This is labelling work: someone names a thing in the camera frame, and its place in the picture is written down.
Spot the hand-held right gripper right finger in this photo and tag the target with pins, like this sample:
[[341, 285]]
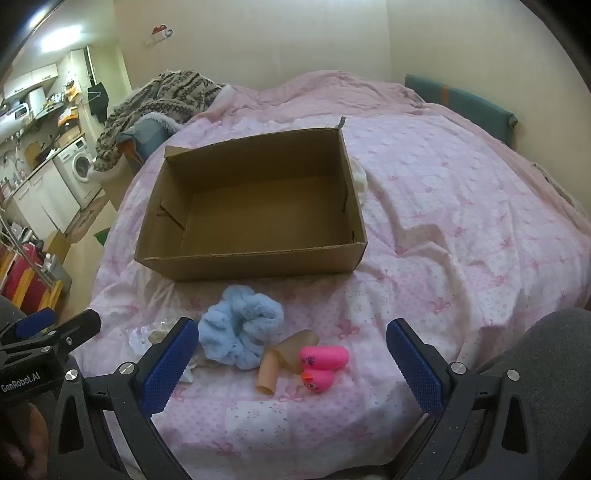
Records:
[[418, 369]]

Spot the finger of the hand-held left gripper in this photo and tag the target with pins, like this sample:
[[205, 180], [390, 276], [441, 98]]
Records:
[[78, 324], [34, 319]]

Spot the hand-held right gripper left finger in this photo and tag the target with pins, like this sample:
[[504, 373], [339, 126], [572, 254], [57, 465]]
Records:
[[167, 369]]

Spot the blue fluffy scrunchie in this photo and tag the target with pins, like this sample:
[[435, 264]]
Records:
[[235, 325]]

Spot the pink egg-shaped toy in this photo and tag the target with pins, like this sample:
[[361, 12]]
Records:
[[325, 357]]

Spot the pink toy duck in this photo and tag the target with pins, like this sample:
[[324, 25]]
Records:
[[318, 381]]

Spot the brown cardboard box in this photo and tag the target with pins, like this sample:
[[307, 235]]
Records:
[[258, 217]]

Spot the person's left grey trouser leg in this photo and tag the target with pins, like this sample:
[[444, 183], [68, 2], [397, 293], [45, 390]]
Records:
[[7, 308]]

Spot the person's grey trouser leg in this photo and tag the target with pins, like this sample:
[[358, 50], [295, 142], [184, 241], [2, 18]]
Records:
[[554, 364], [7, 308]]

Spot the beige fuzzy scrunchie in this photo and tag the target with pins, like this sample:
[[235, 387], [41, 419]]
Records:
[[159, 336]]

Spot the red and yellow object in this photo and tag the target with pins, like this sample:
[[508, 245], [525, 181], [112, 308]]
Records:
[[23, 282]]

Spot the grey container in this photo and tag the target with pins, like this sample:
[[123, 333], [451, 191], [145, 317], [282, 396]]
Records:
[[54, 273]]

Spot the small cardboard floor box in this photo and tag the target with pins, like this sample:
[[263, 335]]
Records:
[[57, 247]]

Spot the green dustpan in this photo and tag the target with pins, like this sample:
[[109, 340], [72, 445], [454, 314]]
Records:
[[100, 237]]

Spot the patterned floor mat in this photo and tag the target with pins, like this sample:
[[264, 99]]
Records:
[[87, 218]]

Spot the white kitchen cabinet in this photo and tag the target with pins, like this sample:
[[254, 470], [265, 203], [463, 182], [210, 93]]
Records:
[[41, 198]]

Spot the person's right grey trouser leg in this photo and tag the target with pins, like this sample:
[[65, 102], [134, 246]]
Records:
[[554, 364]]

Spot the white laundry basket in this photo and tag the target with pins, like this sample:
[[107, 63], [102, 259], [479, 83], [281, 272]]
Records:
[[115, 177]]

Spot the white washing machine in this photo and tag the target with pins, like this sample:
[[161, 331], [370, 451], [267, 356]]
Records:
[[79, 167]]

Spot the pink bow-print bedspread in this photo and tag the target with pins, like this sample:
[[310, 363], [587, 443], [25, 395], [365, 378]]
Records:
[[438, 207]]

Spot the white cloth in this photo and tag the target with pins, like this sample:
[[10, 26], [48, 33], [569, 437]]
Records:
[[360, 180]]

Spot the blue fur-trimmed jacket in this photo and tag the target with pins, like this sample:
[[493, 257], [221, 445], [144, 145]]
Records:
[[144, 134]]

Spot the black hanging garment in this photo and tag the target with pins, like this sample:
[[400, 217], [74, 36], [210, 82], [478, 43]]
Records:
[[97, 102]]

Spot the white upper cabinets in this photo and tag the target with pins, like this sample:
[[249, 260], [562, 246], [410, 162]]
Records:
[[32, 79]]

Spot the patterned knit sweater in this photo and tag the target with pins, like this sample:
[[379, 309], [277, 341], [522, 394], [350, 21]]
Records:
[[171, 94]]

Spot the teal pillow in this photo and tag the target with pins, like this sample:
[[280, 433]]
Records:
[[461, 106]]

